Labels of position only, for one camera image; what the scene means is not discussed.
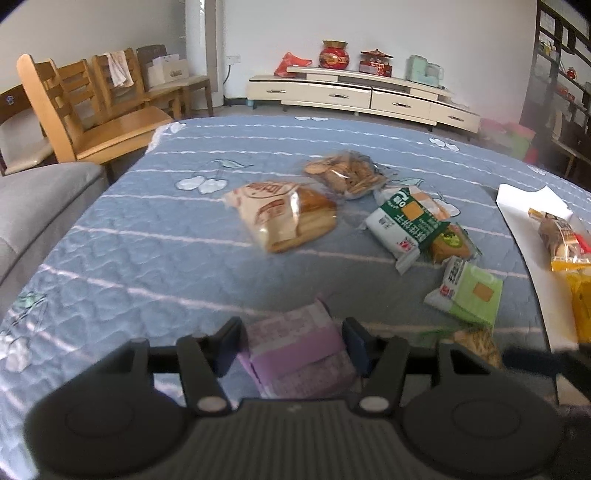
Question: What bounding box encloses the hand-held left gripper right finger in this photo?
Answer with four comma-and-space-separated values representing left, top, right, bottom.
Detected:
342, 316, 467, 414

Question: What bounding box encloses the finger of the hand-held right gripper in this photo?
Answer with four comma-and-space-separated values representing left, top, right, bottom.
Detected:
502, 342, 591, 386

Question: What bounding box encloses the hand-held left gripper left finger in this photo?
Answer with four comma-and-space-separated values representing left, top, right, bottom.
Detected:
115, 318, 244, 416

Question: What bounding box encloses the tan snack packet green edge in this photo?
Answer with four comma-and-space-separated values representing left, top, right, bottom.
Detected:
418, 325, 504, 370

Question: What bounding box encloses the purple snack packet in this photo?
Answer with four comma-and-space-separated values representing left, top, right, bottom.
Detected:
238, 298, 358, 400

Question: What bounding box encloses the orange-yellow snack packet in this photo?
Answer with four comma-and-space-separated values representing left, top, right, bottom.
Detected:
566, 270, 591, 344

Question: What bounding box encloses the light green cracker packet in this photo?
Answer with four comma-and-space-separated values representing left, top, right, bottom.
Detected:
424, 256, 504, 329

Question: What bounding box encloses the yellow-edged egg cake bag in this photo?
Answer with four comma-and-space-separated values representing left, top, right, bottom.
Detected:
527, 208, 591, 272

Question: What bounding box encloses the green and white cracker packet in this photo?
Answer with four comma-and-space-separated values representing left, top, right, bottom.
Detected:
360, 187, 451, 275

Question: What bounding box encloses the orange cake packet green label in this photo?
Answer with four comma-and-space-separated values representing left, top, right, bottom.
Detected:
429, 222, 482, 265

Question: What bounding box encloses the beige bread packet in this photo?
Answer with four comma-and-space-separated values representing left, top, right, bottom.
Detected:
223, 180, 339, 254

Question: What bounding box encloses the orange and white snack packet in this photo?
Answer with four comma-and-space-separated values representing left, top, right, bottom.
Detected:
406, 187, 452, 222

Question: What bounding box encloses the clear biscuit bag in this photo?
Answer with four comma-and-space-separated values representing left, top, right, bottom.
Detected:
302, 151, 400, 200

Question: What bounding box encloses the blue quilted cherry-print blanket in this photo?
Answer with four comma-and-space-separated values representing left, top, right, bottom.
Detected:
0, 115, 591, 416

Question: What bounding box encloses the grey fabric sofa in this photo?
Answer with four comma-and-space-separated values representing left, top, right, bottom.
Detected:
0, 161, 109, 287

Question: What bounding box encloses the light wooden chair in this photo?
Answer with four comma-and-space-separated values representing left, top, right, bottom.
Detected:
58, 59, 112, 130
91, 48, 182, 121
17, 54, 174, 168

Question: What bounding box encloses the cream tv cabinet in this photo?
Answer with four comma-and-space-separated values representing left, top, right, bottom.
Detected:
246, 66, 482, 139

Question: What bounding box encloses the dark wooden cushioned chair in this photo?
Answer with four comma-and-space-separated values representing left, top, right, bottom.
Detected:
136, 45, 214, 116
0, 85, 54, 176

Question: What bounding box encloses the red gift box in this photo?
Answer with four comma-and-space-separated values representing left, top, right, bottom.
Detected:
359, 48, 394, 78

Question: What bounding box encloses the white paper bag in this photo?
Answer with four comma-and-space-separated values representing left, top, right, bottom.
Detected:
147, 54, 190, 86

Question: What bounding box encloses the mint green kitchen appliance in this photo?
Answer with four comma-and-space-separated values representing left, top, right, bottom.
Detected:
406, 55, 445, 86

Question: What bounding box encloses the red plastic bag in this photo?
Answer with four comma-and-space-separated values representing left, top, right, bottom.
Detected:
274, 52, 312, 78

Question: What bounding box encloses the red round jar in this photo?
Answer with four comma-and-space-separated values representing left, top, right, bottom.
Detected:
318, 40, 350, 70

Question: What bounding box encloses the dark wooden shelf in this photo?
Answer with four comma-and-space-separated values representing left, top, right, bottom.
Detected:
519, 0, 591, 181

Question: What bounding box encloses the white towel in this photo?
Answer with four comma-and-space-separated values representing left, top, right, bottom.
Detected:
105, 51, 134, 88

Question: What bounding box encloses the white tower air conditioner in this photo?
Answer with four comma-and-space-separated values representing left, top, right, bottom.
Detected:
185, 0, 225, 112

